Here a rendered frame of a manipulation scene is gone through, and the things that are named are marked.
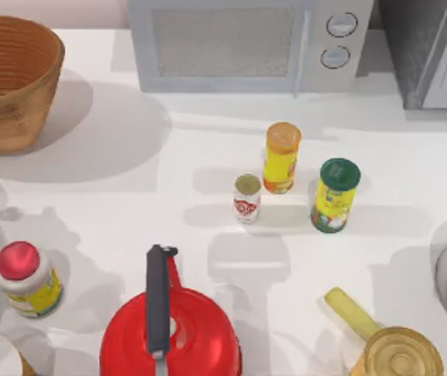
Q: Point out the small red and white can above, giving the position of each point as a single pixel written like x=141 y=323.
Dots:
x=247 y=201

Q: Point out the yellow can with orange lid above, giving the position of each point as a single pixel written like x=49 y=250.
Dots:
x=282 y=160

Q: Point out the round microwave knob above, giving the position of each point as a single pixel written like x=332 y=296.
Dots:
x=335 y=56
x=341 y=22

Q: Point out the jar with red lid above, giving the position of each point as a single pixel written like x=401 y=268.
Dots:
x=27 y=282

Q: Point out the yellow can with green lid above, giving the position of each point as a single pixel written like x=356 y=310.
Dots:
x=334 y=199

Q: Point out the brown woven basket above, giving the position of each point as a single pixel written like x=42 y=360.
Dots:
x=8 y=86

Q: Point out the pale microwave oven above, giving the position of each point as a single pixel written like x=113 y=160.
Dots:
x=223 y=43

